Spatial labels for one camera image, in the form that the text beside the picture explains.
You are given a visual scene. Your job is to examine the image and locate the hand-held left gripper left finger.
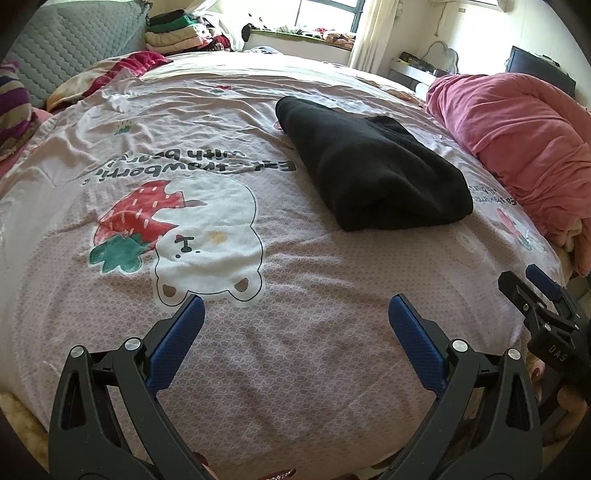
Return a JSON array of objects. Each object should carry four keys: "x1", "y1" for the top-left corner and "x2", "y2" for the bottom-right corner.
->
[{"x1": 48, "y1": 294, "x2": 206, "y2": 480}]

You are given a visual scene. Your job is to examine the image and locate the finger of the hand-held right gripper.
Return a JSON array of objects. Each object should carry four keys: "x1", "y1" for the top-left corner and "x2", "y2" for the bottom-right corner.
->
[
  {"x1": 525, "y1": 264, "x2": 580, "y2": 319},
  {"x1": 498, "y1": 270, "x2": 578, "y2": 342}
]

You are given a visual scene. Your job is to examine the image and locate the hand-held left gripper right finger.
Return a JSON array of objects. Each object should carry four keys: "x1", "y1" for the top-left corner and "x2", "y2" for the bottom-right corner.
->
[{"x1": 376, "y1": 294, "x2": 542, "y2": 480}]

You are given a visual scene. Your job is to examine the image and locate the black sweater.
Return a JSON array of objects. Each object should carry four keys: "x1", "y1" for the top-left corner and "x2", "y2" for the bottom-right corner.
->
[{"x1": 276, "y1": 96, "x2": 475, "y2": 232}]

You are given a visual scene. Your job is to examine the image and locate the pile of folded clothes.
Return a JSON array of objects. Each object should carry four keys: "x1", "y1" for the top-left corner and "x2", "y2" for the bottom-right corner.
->
[{"x1": 144, "y1": 9, "x2": 234, "y2": 56}]

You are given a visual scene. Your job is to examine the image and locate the clothes on windowsill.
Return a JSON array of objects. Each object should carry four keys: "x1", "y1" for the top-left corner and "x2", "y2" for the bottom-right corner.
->
[{"x1": 252, "y1": 27, "x2": 357, "y2": 51}]

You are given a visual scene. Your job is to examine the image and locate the person's right hand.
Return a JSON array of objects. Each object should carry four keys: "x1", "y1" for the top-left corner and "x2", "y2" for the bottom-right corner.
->
[{"x1": 531, "y1": 357, "x2": 591, "y2": 418}]

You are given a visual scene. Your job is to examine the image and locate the pink printed bed cover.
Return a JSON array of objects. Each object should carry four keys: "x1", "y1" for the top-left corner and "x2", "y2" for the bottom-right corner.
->
[{"x1": 0, "y1": 48, "x2": 573, "y2": 467}]

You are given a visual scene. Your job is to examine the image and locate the pink duvet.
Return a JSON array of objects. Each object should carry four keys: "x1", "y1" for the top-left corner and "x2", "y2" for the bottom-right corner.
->
[{"x1": 425, "y1": 71, "x2": 591, "y2": 278}]

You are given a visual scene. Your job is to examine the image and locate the black monitor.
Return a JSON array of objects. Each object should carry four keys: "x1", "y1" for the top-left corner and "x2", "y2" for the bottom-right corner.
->
[{"x1": 505, "y1": 45, "x2": 578, "y2": 99}]

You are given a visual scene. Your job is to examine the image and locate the white desk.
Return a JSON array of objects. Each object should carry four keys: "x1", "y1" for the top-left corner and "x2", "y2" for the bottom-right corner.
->
[{"x1": 389, "y1": 52, "x2": 446, "y2": 93}]

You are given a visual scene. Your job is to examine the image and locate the red patterned cloth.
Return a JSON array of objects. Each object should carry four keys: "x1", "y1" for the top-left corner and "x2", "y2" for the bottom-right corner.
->
[{"x1": 46, "y1": 51, "x2": 174, "y2": 114}]

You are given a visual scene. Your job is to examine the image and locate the white air conditioner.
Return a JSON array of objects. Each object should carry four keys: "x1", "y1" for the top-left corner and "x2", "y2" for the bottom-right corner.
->
[{"x1": 427, "y1": 0, "x2": 518, "y2": 14}]

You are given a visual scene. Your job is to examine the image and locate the white curtain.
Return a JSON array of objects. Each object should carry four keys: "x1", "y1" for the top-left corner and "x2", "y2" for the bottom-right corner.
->
[{"x1": 347, "y1": 0, "x2": 393, "y2": 75}]

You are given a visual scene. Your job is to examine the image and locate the grey quilted headboard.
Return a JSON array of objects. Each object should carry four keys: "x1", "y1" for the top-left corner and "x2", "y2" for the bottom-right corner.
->
[{"x1": 4, "y1": 0, "x2": 151, "y2": 112}]

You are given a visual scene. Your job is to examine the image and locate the black and white plush toy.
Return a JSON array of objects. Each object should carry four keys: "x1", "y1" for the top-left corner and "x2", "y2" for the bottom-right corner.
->
[{"x1": 241, "y1": 13, "x2": 271, "y2": 44}]

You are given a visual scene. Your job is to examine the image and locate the window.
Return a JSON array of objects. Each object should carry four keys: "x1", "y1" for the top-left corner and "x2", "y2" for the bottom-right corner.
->
[{"x1": 295, "y1": 0, "x2": 365, "y2": 35}]

